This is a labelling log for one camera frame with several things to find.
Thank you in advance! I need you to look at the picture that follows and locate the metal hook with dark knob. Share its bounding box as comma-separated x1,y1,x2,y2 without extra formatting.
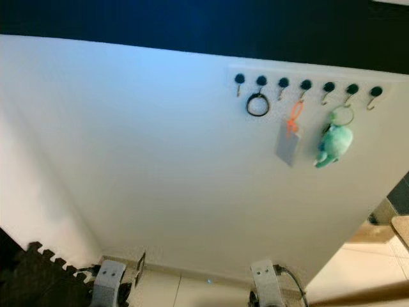
256,75,268,98
343,83,359,107
234,73,246,98
320,81,336,106
366,86,383,111
277,77,290,101
298,79,313,103

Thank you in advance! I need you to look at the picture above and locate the black foam puzzle mat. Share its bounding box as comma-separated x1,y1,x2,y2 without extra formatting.
0,242,96,307

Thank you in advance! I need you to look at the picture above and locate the grey card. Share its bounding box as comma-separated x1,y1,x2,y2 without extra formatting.
275,125,304,168

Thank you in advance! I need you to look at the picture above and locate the teal plush toy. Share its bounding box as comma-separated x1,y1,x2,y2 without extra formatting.
314,125,354,169

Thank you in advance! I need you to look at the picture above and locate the brown wooden bar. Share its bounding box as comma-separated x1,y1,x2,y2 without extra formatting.
305,289,409,307

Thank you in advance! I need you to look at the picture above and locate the orange lanyard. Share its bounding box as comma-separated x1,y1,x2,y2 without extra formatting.
286,101,305,136

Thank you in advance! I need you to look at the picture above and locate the white hook rail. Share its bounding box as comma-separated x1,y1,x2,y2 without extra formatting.
227,64,390,114

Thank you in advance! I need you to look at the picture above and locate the black leg cable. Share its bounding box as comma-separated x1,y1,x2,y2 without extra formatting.
275,265,311,307

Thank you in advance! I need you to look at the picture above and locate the green key ring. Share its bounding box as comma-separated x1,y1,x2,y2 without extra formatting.
331,106,355,127

